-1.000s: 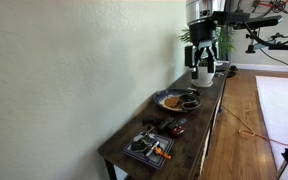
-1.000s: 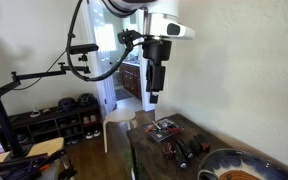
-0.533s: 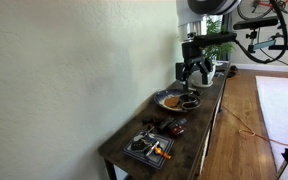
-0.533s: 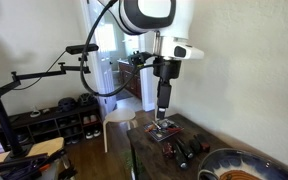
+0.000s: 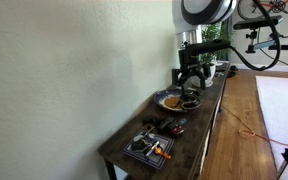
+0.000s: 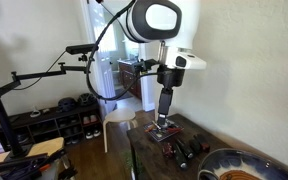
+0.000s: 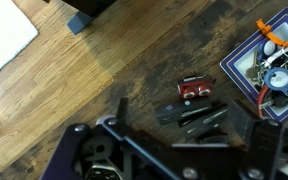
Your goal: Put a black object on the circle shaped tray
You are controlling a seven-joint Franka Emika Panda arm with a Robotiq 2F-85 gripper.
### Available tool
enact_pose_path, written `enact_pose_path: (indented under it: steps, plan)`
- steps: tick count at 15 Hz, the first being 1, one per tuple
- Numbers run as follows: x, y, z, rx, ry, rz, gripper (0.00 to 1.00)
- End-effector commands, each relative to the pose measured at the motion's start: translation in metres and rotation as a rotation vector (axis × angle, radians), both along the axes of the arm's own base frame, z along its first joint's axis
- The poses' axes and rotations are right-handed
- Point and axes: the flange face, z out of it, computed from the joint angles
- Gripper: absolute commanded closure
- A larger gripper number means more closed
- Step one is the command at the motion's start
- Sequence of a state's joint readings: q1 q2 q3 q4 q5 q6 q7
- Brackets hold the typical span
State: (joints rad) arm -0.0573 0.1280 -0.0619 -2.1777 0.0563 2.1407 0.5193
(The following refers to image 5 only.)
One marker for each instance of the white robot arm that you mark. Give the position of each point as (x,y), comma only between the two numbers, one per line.
(197,13)

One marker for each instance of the white rug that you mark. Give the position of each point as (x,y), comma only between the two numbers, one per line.
(280,106)

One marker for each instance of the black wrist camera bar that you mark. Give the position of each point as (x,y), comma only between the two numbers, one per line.
(207,47)

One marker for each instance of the square blue patterned tray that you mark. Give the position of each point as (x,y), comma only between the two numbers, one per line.
(164,140)

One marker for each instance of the slim black bar light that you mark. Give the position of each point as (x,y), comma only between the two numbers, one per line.
(166,123)

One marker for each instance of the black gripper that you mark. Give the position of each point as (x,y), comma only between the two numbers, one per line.
(190,62)

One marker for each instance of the black stereo camera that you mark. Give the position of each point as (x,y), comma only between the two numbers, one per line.
(257,22)

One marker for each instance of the white silver pocket tool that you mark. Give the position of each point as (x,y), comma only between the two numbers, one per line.
(152,148)

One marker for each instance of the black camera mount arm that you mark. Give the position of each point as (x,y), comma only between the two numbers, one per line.
(260,45)

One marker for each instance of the red twin lens bike light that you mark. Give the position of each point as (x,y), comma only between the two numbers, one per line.
(178,131)

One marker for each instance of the white saucer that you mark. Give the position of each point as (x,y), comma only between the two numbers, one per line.
(197,82)

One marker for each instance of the black bike light grey button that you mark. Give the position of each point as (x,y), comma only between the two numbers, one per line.
(179,122)

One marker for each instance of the silver key bunch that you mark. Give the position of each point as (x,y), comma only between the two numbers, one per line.
(145,135)

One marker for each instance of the black table frame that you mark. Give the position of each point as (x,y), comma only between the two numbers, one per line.
(110,170)

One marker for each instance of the orange spiral coaster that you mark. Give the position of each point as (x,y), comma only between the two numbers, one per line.
(172,101)

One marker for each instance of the black key fob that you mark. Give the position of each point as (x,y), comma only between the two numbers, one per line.
(137,146)

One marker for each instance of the round blue plate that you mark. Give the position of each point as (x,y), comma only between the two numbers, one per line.
(160,98)

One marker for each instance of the leafy plant white pot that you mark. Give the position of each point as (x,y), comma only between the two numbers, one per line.
(210,68)

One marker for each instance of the bicycle with red frame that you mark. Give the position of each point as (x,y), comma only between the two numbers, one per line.
(277,5)

